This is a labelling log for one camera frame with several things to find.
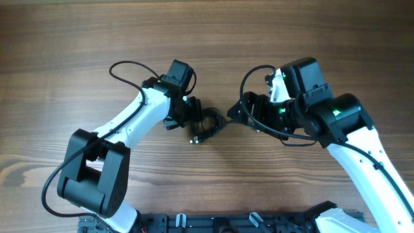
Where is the black cable bundle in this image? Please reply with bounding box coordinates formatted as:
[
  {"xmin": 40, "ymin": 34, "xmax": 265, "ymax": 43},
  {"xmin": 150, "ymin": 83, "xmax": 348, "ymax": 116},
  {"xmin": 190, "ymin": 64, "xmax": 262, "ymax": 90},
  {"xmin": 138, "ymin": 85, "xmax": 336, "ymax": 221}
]
[{"xmin": 189, "ymin": 107, "xmax": 234, "ymax": 144}]

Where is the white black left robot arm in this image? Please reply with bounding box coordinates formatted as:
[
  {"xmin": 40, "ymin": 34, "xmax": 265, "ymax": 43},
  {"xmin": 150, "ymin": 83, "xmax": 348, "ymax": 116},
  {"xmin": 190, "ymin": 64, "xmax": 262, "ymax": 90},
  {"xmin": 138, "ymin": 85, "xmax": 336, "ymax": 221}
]
[{"xmin": 57, "ymin": 60, "xmax": 201, "ymax": 232}]

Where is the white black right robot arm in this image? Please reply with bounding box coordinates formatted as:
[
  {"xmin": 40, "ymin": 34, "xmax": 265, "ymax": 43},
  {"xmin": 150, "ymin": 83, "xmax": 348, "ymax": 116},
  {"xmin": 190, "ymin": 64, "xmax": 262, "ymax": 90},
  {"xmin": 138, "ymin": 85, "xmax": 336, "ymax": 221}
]
[{"xmin": 227, "ymin": 57, "xmax": 413, "ymax": 232}]

